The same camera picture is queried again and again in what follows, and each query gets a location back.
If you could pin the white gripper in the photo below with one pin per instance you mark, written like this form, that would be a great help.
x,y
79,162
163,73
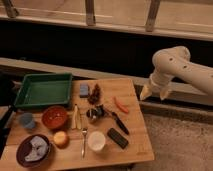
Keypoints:
x,y
158,82

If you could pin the red orange pepper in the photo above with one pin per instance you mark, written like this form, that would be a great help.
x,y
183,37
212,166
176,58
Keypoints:
x,y
120,106

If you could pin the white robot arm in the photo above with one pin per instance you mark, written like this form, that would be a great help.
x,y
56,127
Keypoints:
x,y
175,62

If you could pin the small metal cup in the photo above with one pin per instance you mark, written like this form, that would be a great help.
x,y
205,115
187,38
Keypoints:
x,y
96,113

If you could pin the white cup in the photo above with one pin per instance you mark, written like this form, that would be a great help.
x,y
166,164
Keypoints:
x,y
96,141

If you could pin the blue plastic cup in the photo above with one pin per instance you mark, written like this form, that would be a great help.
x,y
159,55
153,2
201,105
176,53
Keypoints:
x,y
27,120

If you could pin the black rectangular block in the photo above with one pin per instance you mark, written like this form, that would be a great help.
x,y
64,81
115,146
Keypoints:
x,y
117,138

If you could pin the brown pine cone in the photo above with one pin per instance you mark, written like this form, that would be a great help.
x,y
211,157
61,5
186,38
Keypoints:
x,y
94,97

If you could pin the blue sponge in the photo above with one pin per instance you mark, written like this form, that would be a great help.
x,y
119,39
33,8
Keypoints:
x,y
84,91

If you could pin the yellow banana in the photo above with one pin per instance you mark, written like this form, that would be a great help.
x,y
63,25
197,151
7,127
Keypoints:
x,y
76,119

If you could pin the red bowl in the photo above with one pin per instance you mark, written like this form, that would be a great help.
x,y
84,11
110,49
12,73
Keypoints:
x,y
54,117

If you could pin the yellow apple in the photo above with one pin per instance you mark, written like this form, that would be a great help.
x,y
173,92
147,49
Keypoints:
x,y
60,138

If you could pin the green plastic tray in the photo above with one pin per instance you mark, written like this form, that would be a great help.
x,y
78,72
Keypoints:
x,y
43,90

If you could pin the grey crumpled cloth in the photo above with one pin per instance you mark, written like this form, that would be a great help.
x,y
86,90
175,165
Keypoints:
x,y
39,149

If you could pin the dark purple plate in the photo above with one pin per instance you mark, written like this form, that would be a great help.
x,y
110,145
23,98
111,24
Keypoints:
x,y
24,149

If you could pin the black handled knife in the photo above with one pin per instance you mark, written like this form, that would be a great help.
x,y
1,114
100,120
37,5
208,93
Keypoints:
x,y
118,121

